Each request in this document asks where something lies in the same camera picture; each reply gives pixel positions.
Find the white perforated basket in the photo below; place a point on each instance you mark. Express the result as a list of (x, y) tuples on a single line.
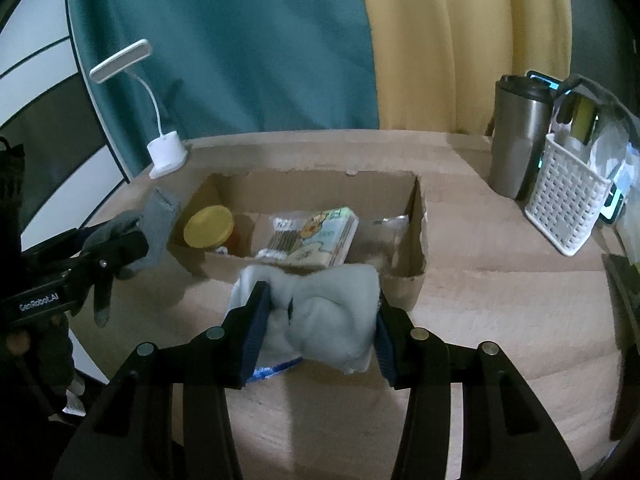
[(567, 200)]

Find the cotton swab packet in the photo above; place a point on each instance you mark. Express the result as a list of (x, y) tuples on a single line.
[(280, 240)]

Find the yellow-lid can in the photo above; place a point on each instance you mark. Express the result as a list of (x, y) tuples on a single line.
[(207, 227)]

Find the teal curtain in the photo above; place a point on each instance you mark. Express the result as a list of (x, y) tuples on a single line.
[(225, 50)]

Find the white desk lamp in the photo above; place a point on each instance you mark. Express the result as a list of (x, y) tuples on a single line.
[(167, 152)]

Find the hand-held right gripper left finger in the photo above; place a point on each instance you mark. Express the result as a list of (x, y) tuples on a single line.
[(255, 332)]

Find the cardboard box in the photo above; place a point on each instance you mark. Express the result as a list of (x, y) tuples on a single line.
[(400, 280)]

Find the clear plastic bag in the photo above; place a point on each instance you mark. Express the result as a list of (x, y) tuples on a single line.
[(612, 150)]

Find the blue and white packet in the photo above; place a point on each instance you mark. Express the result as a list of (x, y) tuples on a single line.
[(272, 370)]

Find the printed tissue packet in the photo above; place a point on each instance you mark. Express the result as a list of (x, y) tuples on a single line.
[(325, 235)]

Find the phone with lit screen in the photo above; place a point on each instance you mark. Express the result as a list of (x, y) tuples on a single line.
[(544, 80)]

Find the yellow curtain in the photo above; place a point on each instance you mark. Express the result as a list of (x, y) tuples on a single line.
[(465, 45)]

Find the clear plastic packet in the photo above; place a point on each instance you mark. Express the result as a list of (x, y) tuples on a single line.
[(387, 235)]

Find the yellow-green bottle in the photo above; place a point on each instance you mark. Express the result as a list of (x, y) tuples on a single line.
[(582, 120)]

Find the dark grey knit glove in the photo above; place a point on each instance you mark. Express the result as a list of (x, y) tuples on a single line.
[(160, 220)]

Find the light grey fleece cloth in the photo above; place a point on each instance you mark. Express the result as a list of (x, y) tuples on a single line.
[(325, 315)]

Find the steel travel tumbler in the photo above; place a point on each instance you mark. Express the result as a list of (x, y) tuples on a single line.
[(517, 145)]

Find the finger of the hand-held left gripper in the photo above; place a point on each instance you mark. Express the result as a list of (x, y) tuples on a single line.
[(117, 252), (55, 245)]

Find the person's left hand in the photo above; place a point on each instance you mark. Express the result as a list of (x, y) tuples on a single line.
[(17, 344)]

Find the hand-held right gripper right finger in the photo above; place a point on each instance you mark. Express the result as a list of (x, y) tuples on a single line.
[(386, 347)]

